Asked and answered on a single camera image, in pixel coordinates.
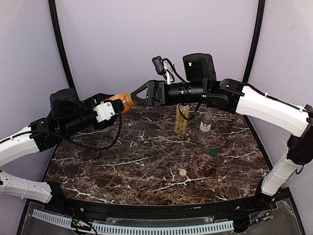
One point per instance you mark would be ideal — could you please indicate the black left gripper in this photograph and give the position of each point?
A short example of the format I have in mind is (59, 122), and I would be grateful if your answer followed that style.
(117, 106)

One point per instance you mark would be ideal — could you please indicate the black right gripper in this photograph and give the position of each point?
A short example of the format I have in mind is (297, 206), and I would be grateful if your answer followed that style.
(160, 92)

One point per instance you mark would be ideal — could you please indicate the orange juice bottle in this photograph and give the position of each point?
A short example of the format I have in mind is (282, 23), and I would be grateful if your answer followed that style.
(119, 98)

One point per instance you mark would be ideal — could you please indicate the green tea plastic bottle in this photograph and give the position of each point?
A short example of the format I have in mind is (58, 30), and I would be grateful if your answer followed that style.
(180, 122)

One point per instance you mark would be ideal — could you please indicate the Starbucks coffee glass bottle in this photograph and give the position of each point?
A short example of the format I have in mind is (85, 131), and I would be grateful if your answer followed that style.
(205, 127)

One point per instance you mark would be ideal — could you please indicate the cream white bottle cap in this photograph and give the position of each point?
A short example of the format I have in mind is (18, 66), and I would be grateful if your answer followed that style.
(183, 172)

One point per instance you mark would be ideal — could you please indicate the green bottle cap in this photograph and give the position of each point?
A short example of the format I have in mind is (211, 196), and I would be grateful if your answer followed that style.
(213, 152)

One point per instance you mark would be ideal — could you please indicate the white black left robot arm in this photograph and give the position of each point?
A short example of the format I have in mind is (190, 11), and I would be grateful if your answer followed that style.
(68, 116)

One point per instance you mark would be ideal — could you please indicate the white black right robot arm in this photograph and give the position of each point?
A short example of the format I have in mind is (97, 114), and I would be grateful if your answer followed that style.
(201, 86)

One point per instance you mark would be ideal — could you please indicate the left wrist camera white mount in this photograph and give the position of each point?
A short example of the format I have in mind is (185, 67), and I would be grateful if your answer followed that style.
(105, 110)

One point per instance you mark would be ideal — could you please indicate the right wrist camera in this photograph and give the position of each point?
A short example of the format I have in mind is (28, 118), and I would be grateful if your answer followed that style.
(164, 69)

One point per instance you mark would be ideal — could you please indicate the grey slotted cable duct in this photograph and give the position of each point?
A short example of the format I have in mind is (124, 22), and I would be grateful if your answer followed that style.
(115, 226)

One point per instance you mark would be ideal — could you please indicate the black left corner frame post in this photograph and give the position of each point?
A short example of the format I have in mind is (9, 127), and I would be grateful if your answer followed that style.
(60, 44)

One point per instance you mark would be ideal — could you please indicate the black corner frame post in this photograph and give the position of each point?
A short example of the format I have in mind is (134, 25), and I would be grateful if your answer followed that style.
(255, 40)
(60, 44)

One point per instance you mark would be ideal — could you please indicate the black right corner frame post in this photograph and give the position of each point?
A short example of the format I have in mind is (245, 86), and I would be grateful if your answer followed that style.
(255, 40)

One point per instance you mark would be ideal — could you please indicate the black front frame rail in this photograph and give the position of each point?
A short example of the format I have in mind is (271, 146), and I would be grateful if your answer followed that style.
(233, 210)

